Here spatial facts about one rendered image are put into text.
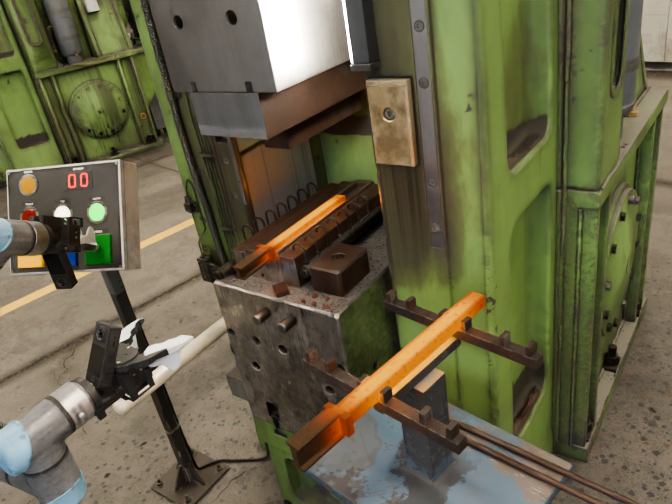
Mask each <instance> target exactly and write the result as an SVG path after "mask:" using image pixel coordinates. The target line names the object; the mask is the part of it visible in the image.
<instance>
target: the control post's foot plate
mask: <svg viewBox="0 0 672 504"><path fill-rule="evenodd" d="M188 446H189V448H190V445H188ZM190 451H191V453H192V455H193V458H194V460H195V462H196V464H197V466H199V467H201V466H203V465H206V464H208V463H210V462H212V461H216V460H214V459H212V458H210V457H208V456H206V455H204V454H202V453H201V452H199V451H197V450H195V449H191V448H190ZM193 466H194V465H193ZM193 466H192V465H191V464H190V463H188V464H187V469H188V471H189V474H190V476H191V479H192V481H191V482H189V481H188V479H187V476H186V474H185V471H184V469H183V467H182V465H179V464H178V462H176V463H175V464H174V465H173V466H172V467H171V468H170V469H169V470H168V471H167V472H166V473H165V474H164V475H163V476H162V477H161V478H157V481H156V482H155V483H154V484H153V485H152V487H151V490H152V491H154V492H155V493H156V494H157V495H159V496H161V497H164V498H166V500H167V501H168V502H170V503H174V504H198V503H199V502H200V501H201V500H202V499H203V498H204V497H205V496H207V495H208V494H209V493H210V492H211V491H212V490H213V488H214V487H215V485H216V484H217V483H219V482H220V481H221V480H222V479H223V478H224V476H225V475H226V474H227V473H228V472H229V471H230V470H231V467H230V466H228V465H226V464H222V463H221V462H217V463H214V464H212V465H209V466H207V467H205V468H203V469H196V468H195V467H194V468H195V469H194V468H193Z"/></svg>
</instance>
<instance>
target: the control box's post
mask: <svg viewBox="0 0 672 504"><path fill-rule="evenodd" d="M100 272H101V275H102V277H103V280H104V282H105V285H106V287H107V290H108V292H109V293H110V296H111V298H112V301H113V303H114V305H115V308H116V310H117V313H118V315H119V318H120V320H121V323H122V325H123V328H125V327H126V326H128V325H129V324H131V323H132V322H134V321H136V320H137V318H136V315H135V313H134V310H133V308H132V305H131V302H130V300H129V297H128V295H127V292H126V288H125V285H124V283H123V280H122V278H121V275H120V272H119V270H117V271H100ZM136 341H137V347H140V350H141V353H144V351H145V350H146V349H147V348H148V346H147V344H146V341H145V339H144V336H143V334H142V331H141V328H139V329H138V331H137V334H136ZM150 395H151V397H152V400H153V402H154V405H155V407H156V410H157V412H158V415H159V417H160V420H161V422H162V425H163V427H164V429H165V430H167V431H169V432H171V431H172V430H173V429H174V428H175V427H177V426H178V424H177V422H176V419H175V416H174V414H173V411H172V409H171V406H170V403H169V401H168V398H167V396H166V393H165V390H164V388H163V385H161V386H160V387H159V388H157V389H156V390H155V391H154V392H152V393H151V394H150ZM166 435H167V437H168V439H169V442H170V445H171V447H172V449H173V452H174V454H175V457H176V459H177V462H178V464H179V465H182V467H183V469H184V471H185V474H186V476H187V479H188V481H189V482H191V481H192V479H191V476H190V474H189V471H188V469H187V464H188V463H190V464H191V465H192V466H193V463H192V460H191V458H190V455H189V453H188V450H187V448H186V445H185V442H184V440H183V437H182V435H181V432H180V429H179V428H178V429H177V430H176V431H175V432H174V433H172V435H171V434H167V433H166ZM193 468H194V466H193ZM194 469H195V468H194Z"/></svg>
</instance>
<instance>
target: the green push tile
mask: <svg viewBox="0 0 672 504"><path fill-rule="evenodd" d="M95 239H96V243H97V244H98V245H99V248H98V249H97V250H96V251H92V252H85V265H96V264H113V258H112V234H100V235H95Z"/></svg>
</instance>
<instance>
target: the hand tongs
mask: <svg viewBox="0 0 672 504"><path fill-rule="evenodd" d="M458 422H459V427H460V428H461V429H463V430H466V431H468V432H470V433H472V434H475V435H477V436H479V437H481V438H483V439H486V440H488V441H490V442H492V443H494V444H496V445H499V446H501V447H503V448H505V449H507V450H509V451H512V452H514V453H516V454H518V455H520V456H522V457H525V458H527V459H529V460H531V461H533V462H535V463H537V464H540V465H542V466H544V467H546V468H548V469H550V470H553V471H555V472H557V473H559V474H561V475H563V476H565V477H568V478H570V479H572V480H574V481H576V482H578V483H581V484H583V485H585V486H587V487H589V488H591V489H593V490H596V491H598V492H600V493H602V494H604V495H606V496H609V497H611V498H613V499H615V500H617V501H619V502H621V503H624V504H641V503H639V502H637V501H635V500H633V499H630V498H628V497H626V496H624V495H622V494H619V493H617V492H615V491H613V490H611V489H609V488H606V487H604V486H602V485H600V484H598V483H595V482H593V481H591V480H589V479H587V478H584V477H582V476H580V475H578V474H576V473H573V472H571V471H569V470H567V469H565V468H562V467H560V466H558V465H556V464H554V463H551V462H549V461H547V460H545V459H543V458H540V457H538V456H536V455H534V454H532V453H530V452H527V451H525V450H523V449H521V448H519V447H516V446H514V445H512V444H510V443H508V442H505V441H503V440H501V439H499V438H496V437H494V436H492V435H490V434H488V433H485V432H483V431H481V430H479V429H477V428H474V427H472V426H470V425H467V424H465V423H462V422H460V421H458ZM467 445H469V446H471V447H473V448H475V449H478V450H480V451H482V452H484V453H486V454H488V455H490V456H492V457H494V458H496V459H498V460H500V461H502V462H504V463H506V464H508V465H510V466H513V467H515V468H517V469H519V470H521V471H523V472H525V473H527V474H529V475H531V476H533V477H535V478H537V479H539V480H541V481H544V482H546V483H548V484H550V485H552V486H554V487H556V488H558V489H560V490H562V491H564V492H566V493H568V494H570V495H573V496H575V497H577V498H579V499H581V500H583V501H585V502H587V503H589V504H606V503H604V502H602V501H600V500H598V499H596V498H593V497H591V496H589V495H587V494H585V493H583V492H581V491H579V490H577V489H574V488H572V487H570V486H568V485H566V484H564V483H562V482H560V481H558V480H556V479H553V478H551V477H549V476H547V475H545V474H543V473H541V472H539V471H537V470H534V469H532V468H530V467H528V466H526V465H524V464H522V463H520V462H518V461H516V460H513V459H511V458H509V457H507V456H505V455H503V454H501V453H499V452H497V451H495V450H492V449H490V448H488V447H486V446H484V445H482V444H480V443H478V442H476V441H474V440H472V439H469V438H467Z"/></svg>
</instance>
